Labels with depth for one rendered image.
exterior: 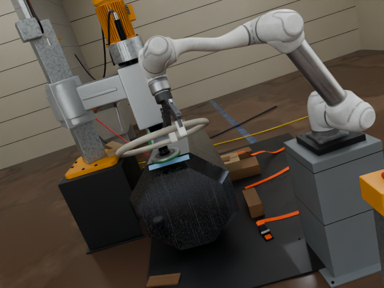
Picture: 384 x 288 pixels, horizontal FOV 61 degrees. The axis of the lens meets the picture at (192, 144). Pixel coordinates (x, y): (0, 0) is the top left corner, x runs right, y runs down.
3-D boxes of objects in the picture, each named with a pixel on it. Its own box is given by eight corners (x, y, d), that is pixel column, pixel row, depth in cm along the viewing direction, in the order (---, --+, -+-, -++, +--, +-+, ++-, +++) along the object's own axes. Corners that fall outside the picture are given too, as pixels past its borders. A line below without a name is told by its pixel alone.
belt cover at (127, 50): (116, 66, 290) (108, 47, 285) (142, 57, 293) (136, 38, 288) (114, 72, 200) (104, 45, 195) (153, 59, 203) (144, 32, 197)
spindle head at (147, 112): (138, 123, 251) (116, 67, 236) (164, 114, 253) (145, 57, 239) (140, 134, 217) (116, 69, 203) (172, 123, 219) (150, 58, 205)
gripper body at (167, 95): (172, 87, 140) (179, 107, 139) (167, 94, 148) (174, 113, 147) (156, 92, 137) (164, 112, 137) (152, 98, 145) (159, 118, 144)
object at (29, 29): (17, 43, 252) (8, 24, 248) (27, 43, 269) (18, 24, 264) (41, 35, 251) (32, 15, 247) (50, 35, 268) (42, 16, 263)
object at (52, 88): (55, 134, 284) (34, 89, 271) (68, 123, 317) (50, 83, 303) (92, 122, 282) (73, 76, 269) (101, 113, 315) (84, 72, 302)
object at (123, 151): (123, 160, 184) (122, 155, 185) (203, 131, 190) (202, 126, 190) (108, 155, 136) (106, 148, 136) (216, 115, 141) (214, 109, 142)
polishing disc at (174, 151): (148, 164, 227) (148, 163, 226) (154, 152, 247) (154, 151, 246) (177, 157, 223) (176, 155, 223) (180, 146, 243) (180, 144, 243)
